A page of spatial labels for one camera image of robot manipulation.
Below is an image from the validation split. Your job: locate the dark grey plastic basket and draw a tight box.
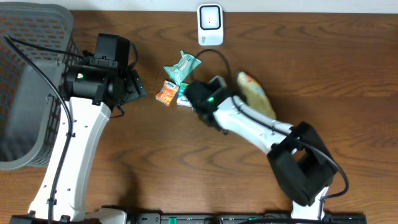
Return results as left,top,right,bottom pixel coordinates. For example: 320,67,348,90
1,2,80,170

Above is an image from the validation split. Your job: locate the teal Kleenex tissue pack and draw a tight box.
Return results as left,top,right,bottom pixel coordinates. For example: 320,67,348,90
177,83,192,108

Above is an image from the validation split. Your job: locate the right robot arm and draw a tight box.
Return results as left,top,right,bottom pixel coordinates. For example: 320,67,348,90
184,80,338,220

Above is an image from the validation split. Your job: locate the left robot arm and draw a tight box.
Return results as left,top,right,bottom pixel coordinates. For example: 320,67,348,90
10,65,146,223

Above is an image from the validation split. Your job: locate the large yellow wipes pack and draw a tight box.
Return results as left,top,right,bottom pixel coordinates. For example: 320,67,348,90
236,71,277,119

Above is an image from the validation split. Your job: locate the orange Kleenex tissue pack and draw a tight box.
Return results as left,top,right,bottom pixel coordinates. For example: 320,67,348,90
155,80,179,106

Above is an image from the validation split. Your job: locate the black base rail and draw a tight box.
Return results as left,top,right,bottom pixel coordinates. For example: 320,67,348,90
102,205,368,224

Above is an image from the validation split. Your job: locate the teal crinkled snack pack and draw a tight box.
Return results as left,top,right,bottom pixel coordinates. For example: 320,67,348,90
164,50,201,85

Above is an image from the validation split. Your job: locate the white barcode scanner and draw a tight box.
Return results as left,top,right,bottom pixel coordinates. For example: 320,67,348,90
197,3,224,46

